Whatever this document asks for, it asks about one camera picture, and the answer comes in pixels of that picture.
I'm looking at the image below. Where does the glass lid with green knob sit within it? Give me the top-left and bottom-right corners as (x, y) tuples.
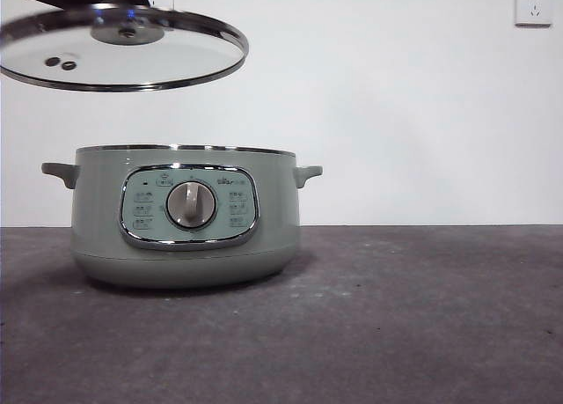
(0, 0), (250, 93)

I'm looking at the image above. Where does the sage green electric cooking pot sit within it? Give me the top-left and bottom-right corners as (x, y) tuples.
(41, 143), (325, 290)

